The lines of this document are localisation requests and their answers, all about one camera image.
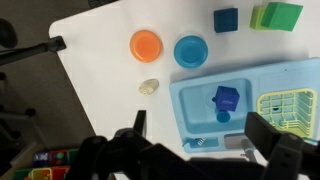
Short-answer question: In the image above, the grey toy faucet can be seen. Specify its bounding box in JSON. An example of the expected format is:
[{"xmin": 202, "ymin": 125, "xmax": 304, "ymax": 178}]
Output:
[{"xmin": 224, "ymin": 133, "xmax": 257, "ymax": 162}]

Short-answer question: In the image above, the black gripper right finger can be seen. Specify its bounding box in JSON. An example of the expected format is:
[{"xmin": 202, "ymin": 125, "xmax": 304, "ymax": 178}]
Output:
[{"xmin": 244, "ymin": 112, "xmax": 282, "ymax": 161}]

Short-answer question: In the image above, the lime green cube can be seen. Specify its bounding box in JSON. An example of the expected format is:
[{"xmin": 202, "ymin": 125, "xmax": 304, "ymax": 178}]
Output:
[{"xmin": 249, "ymin": 6, "xmax": 267, "ymax": 30}]

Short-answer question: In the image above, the dark blue cube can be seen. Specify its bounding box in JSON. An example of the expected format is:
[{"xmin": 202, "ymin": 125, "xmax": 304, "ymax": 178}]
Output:
[{"xmin": 213, "ymin": 8, "xmax": 238, "ymax": 33}]

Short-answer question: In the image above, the cream seashell toy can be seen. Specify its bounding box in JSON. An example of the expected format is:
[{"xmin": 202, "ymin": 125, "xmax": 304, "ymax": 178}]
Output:
[{"xmin": 139, "ymin": 79, "xmax": 159, "ymax": 95}]

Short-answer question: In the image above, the blue plate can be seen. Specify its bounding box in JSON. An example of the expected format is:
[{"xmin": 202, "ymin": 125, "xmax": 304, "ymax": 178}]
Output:
[{"xmin": 174, "ymin": 35, "xmax": 208, "ymax": 69}]

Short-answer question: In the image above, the blue dish brush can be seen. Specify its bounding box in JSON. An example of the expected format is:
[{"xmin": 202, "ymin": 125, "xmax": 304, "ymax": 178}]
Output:
[{"xmin": 182, "ymin": 138, "xmax": 206, "ymax": 147}]

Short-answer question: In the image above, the small blue cup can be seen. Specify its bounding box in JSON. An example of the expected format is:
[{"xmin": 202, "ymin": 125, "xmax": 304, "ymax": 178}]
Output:
[{"xmin": 216, "ymin": 109, "xmax": 231, "ymax": 123}]

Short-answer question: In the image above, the royal blue cube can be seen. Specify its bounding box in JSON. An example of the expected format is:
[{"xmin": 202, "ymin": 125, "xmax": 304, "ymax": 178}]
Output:
[{"xmin": 212, "ymin": 86, "xmax": 240, "ymax": 111}]

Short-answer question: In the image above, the orange plate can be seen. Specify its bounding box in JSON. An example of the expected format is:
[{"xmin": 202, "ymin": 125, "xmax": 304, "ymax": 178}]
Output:
[{"xmin": 129, "ymin": 30, "xmax": 162, "ymax": 63}]

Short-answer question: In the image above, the light blue toy sink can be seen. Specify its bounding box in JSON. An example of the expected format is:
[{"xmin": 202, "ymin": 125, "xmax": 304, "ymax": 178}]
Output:
[{"xmin": 169, "ymin": 58, "xmax": 320, "ymax": 153}]

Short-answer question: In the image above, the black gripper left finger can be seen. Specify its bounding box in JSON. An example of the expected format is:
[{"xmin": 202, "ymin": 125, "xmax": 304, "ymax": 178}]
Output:
[{"xmin": 133, "ymin": 110, "xmax": 147, "ymax": 137}]

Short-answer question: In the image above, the black stand leg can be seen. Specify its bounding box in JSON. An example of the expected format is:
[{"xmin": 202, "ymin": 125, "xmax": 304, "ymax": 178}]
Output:
[{"xmin": 0, "ymin": 36, "xmax": 67, "ymax": 65}]

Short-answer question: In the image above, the yellow-green dish rack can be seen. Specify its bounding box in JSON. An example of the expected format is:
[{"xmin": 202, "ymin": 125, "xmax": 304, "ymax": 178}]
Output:
[{"xmin": 256, "ymin": 88, "xmax": 317, "ymax": 139}]

